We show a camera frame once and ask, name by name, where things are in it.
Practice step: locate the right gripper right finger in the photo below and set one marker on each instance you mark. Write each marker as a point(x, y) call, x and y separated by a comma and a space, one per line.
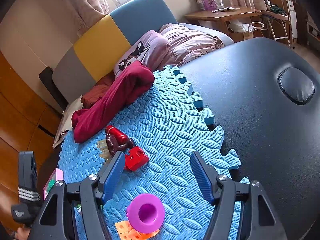
point(205, 175)

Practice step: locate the orange cube block toy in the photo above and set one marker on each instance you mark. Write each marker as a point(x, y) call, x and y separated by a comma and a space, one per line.
point(127, 232)

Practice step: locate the blue foam puzzle mat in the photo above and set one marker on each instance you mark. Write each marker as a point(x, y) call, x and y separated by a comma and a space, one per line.
point(169, 122)

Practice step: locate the wooden side desk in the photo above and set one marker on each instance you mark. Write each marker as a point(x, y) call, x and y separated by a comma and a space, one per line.
point(223, 19)

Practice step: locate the magenta funnel cup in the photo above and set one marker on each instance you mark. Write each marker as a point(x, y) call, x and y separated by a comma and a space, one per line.
point(146, 213)

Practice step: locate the black padded massage table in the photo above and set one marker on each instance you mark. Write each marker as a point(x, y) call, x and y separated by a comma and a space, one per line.
point(276, 139)

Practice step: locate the beige folded cloth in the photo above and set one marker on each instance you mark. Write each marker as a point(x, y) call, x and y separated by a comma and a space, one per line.
point(65, 124)

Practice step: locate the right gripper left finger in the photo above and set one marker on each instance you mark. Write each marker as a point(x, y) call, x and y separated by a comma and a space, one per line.
point(109, 176)

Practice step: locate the dark red spiked toy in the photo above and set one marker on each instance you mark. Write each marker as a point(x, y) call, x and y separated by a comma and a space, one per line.
point(117, 140)

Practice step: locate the pink cat print pillow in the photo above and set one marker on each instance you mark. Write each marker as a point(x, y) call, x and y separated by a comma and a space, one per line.
point(150, 50)

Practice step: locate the maroon blanket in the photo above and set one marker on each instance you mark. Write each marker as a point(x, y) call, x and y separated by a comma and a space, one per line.
point(128, 86)

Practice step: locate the red plastic block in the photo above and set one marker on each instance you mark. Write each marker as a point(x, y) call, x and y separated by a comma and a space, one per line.
point(135, 159)

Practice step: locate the pink rimmed white box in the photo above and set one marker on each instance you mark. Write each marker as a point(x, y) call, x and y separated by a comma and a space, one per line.
point(57, 174)

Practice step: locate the green plastic cup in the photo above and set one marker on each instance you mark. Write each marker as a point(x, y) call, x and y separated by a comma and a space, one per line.
point(50, 185)

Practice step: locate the pink storage box on desk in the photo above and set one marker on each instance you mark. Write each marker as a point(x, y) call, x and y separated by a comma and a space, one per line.
point(210, 4)

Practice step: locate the grey yellow blue headboard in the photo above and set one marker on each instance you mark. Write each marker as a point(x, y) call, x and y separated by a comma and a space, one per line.
point(96, 52)

